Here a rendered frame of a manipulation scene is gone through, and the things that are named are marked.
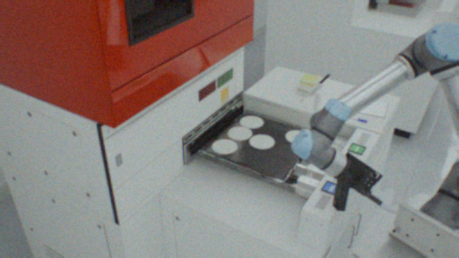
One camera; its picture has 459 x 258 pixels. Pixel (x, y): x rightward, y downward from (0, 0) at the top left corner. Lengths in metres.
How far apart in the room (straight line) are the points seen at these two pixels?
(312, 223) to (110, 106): 0.70
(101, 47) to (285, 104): 0.97
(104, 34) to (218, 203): 0.75
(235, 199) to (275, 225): 0.19
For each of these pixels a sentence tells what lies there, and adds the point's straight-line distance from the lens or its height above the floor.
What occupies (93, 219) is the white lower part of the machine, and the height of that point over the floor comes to 0.78.
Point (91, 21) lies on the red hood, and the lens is 1.15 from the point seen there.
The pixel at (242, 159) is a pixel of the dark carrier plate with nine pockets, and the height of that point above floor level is 0.90.
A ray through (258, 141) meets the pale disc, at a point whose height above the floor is 0.90.
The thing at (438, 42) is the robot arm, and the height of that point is 1.46.
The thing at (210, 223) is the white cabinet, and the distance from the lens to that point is 1.56.
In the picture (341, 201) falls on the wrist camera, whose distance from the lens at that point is 1.32.
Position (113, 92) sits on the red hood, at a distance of 1.22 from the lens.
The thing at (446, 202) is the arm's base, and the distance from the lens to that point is 1.49.
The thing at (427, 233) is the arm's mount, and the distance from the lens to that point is 1.49.
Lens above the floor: 1.89
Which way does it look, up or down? 33 degrees down
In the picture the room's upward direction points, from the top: straight up
